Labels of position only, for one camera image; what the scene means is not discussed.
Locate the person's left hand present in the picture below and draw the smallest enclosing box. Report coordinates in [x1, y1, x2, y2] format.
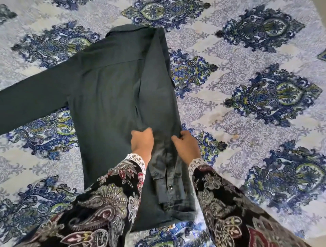
[130, 127, 154, 161]

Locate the person's right hand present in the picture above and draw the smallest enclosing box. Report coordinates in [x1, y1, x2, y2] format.
[171, 130, 202, 166]

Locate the dark green button shirt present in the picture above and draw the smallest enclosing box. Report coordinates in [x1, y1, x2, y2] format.
[0, 24, 198, 232]

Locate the person's right forearm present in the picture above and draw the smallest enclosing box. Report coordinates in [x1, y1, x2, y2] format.
[188, 158, 312, 247]

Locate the person's left forearm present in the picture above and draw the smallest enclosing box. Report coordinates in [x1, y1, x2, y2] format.
[15, 153, 146, 247]

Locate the blue damask patterned bedsheet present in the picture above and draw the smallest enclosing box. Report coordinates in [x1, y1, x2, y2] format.
[0, 0, 326, 247]

